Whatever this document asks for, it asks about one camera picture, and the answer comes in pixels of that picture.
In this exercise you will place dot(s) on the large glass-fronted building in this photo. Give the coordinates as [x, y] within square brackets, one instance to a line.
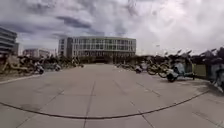
[100, 46]

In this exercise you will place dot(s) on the row of parked bicycles and scooters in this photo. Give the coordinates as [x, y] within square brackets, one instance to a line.
[160, 65]
[30, 65]

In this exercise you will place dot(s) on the pale blue scooter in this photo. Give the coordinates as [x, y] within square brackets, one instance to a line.
[179, 70]

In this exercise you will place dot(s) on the low pale building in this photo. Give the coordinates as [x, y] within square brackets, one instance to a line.
[36, 52]

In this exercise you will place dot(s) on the grey building with balconies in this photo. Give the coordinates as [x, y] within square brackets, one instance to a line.
[6, 41]

